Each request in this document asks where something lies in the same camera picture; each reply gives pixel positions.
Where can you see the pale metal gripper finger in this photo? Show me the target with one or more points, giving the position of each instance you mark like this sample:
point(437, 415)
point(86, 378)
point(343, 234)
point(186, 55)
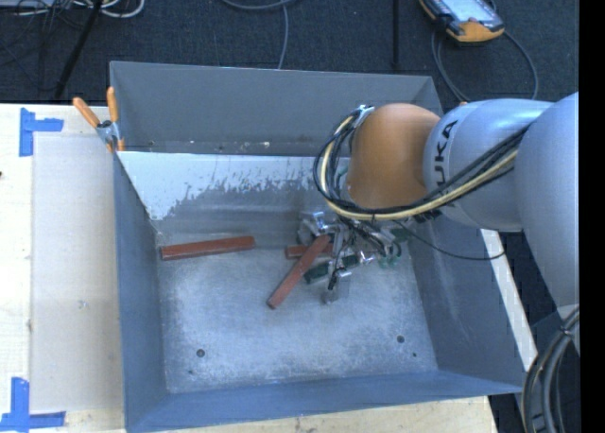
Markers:
point(313, 224)
point(336, 290)

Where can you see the red-brown flat block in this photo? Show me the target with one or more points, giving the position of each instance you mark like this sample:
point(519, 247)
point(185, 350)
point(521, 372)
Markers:
point(208, 247)
point(295, 277)
point(294, 251)

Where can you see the grey metal bin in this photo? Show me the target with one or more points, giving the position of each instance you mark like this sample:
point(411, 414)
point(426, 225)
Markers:
point(283, 341)

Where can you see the dark green flat block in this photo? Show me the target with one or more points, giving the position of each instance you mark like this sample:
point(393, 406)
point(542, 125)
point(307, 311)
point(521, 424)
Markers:
point(317, 273)

